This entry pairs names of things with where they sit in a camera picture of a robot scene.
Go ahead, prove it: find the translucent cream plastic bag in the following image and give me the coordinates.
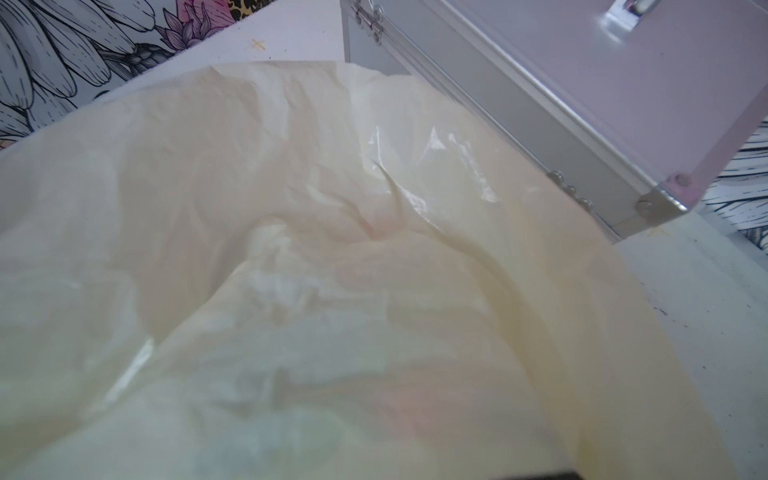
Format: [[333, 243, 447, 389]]
[[1, 62, 736, 479]]

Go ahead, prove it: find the silver metal case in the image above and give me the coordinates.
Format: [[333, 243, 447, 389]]
[[340, 1, 767, 239]]

